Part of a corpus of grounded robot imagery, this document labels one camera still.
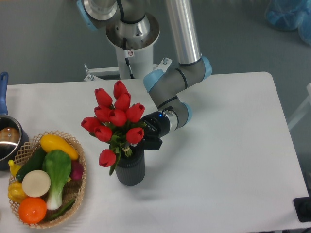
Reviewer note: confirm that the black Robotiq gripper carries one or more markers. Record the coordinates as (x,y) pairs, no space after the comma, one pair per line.
(157,126)

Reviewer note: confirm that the red tulip bouquet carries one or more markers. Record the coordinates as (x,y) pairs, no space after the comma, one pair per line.
(117,123)

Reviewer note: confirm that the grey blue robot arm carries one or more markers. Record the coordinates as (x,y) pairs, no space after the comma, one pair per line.
(163,87)

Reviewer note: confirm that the dark grey ribbed vase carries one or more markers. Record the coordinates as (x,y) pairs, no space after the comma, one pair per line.
(131,170)

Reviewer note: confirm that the purple radish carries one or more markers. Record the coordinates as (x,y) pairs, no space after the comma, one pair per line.
(76,171)

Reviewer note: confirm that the green bok choy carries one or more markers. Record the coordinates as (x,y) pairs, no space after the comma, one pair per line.
(57,164)

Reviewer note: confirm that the yellow squash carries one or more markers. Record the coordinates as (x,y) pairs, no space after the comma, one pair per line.
(52,142)

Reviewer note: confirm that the green bean pod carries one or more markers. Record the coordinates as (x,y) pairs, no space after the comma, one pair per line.
(61,211)

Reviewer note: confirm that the dark green cucumber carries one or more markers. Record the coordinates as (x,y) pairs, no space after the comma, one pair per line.
(34,163)

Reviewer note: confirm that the cream round disc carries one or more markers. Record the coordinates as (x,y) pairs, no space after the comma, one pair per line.
(36,183)

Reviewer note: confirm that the orange fruit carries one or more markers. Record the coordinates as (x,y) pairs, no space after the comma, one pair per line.
(32,210)

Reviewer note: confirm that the yellow banana tip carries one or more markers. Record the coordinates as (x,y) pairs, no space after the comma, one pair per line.
(14,168)

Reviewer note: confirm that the yellow bell pepper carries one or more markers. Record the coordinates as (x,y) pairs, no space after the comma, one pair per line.
(16,192)

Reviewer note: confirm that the black device at edge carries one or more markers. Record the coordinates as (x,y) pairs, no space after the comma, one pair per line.
(303,208)

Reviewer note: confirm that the blue plastic bag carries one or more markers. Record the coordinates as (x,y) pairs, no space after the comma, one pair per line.
(290,15)

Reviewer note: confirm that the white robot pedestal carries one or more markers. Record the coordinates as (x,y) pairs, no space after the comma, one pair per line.
(134,47)

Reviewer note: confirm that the blue handled saucepan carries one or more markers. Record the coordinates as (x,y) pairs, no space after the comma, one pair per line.
(12,135)

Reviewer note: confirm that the white frame at right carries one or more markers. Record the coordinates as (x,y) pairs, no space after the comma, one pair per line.
(301,110)

